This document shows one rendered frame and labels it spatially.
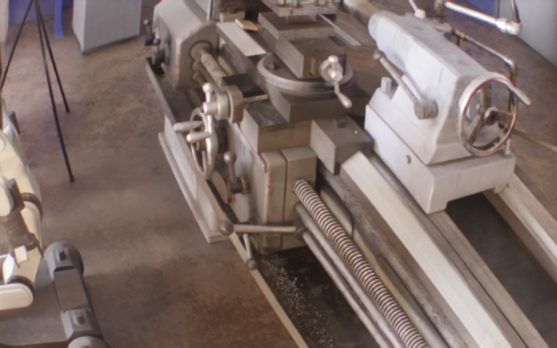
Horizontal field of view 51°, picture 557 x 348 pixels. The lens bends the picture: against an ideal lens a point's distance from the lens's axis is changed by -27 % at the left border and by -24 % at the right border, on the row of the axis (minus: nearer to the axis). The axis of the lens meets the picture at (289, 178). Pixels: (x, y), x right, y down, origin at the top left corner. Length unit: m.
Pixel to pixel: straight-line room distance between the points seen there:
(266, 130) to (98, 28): 2.85
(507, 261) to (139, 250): 1.58
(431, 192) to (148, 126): 2.20
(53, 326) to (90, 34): 2.69
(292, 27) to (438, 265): 0.79
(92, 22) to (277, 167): 2.87
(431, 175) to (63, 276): 1.37
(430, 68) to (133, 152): 2.02
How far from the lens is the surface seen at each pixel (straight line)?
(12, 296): 2.24
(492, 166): 1.72
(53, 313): 2.32
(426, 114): 1.62
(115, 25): 4.58
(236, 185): 1.97
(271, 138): 1.86
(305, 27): 1.96
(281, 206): 1.92
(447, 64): 1.63
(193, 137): 1.92
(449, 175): 1.63
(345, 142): 1.79
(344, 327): 1.96
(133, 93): 3.95
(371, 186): 1.72
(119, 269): 2.73
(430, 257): 1.53
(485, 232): 1.84
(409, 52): 1.74
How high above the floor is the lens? 1.79
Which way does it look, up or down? 34 degrees down
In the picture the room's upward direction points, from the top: 4 degrees clockwise
